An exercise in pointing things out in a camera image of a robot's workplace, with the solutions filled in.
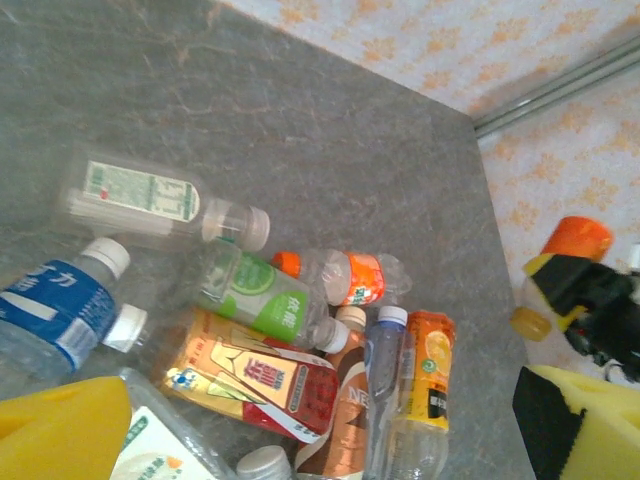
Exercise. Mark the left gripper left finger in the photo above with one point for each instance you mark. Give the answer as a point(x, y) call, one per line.
point(60, 430)

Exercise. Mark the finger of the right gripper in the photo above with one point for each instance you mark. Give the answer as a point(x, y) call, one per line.
point(565, 285)

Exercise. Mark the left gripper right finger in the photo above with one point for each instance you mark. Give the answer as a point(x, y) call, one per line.
point(605, 430)

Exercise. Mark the clear bottle big orange cap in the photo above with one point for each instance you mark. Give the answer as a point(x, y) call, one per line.
point(575, 237)

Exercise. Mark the large clear bottle white label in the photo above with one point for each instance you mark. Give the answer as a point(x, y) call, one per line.
point(160, 445)

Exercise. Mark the blue label water bottle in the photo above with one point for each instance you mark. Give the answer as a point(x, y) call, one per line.
point(50, 310)

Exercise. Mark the clear white-capped plastic bottle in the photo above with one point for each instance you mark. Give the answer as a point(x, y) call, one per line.
point(125, 327)

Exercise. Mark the orange juice label bottle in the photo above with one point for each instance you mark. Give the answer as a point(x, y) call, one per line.
point(430, 370)

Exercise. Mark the red and gold label bottle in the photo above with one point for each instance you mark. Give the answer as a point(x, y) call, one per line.
point(250, 380)

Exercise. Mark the blue-tinted clear bottle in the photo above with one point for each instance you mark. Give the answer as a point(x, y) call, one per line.
point(385, 370)

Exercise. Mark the orange label orange-capped bottle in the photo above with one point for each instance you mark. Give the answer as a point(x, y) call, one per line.
point(365, 277)

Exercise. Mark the clear unlabelled plastic bottle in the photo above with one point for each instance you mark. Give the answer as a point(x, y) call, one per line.
point(264, 462)

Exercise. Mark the green label plastic bottle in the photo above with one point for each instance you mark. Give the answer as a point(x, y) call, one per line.
point(260, 295)

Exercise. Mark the brown coffee drink bottle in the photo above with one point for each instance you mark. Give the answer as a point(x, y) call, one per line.
point(350, 415)

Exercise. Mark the clear bottle green-white label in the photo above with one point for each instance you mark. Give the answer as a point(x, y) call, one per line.
point(140, 197)

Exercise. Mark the aluminium frame post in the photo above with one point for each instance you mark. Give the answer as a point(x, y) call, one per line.
point(555, 85)

